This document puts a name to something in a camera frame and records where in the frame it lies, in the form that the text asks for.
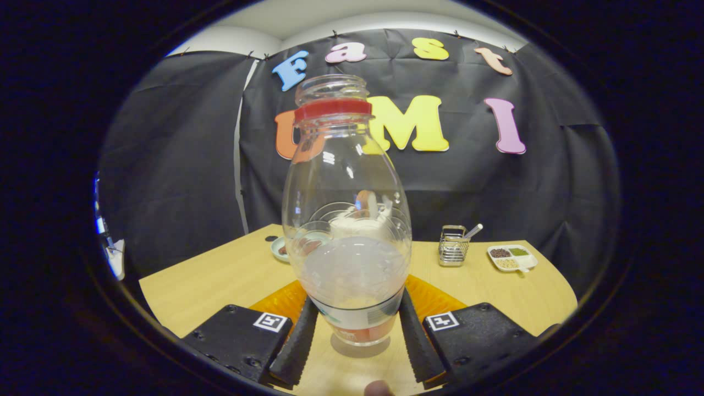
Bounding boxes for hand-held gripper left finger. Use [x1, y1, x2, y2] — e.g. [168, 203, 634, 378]
[181, 279, 320, 388]

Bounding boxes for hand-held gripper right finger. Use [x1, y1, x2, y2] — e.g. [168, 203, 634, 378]
[397, 274, 560, 387]

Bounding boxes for clear plastic juice bottle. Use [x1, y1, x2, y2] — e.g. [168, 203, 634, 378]
[282, 74, 413, 347]

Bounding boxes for green plate with brown food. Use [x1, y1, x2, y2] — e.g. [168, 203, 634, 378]
[271, 235, 300, 263]

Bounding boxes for wooden table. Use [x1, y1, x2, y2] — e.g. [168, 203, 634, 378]
[139, 223, 578, 395]

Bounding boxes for white divided dish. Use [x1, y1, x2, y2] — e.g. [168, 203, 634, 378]
[487, 244, 538, 273]

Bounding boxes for white toaster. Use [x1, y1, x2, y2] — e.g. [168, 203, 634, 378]
[330, 190, 394, 240]

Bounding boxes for black backdrop cloth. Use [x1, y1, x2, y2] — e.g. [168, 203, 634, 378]
[98, 29, 621, 298]

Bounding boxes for metal wire holder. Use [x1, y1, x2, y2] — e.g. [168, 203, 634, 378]
[438, 225, 470, 267]

